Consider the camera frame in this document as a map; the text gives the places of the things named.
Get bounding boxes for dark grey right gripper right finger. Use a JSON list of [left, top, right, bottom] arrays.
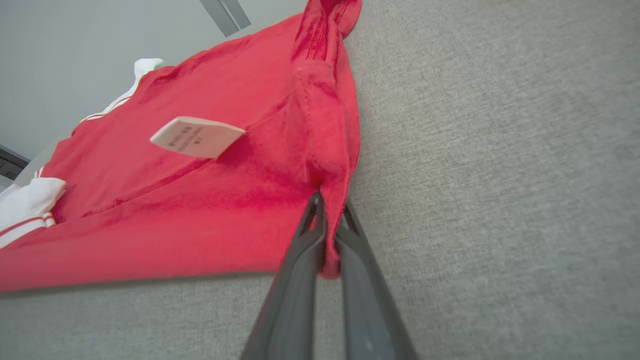
[[334, 200, 418, 360]]

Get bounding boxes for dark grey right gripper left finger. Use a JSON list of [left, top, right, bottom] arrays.
[[241, 192, 328, 360]]

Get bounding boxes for red jersey large black letters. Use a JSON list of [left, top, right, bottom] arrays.
[[0, 0, 363, 293]]

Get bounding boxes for grey partition post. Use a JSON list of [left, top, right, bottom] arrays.
[[199, 0, 252, 38]]

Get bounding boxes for dark panel with grey frame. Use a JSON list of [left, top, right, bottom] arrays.
[[0, 145, 31, 181]]

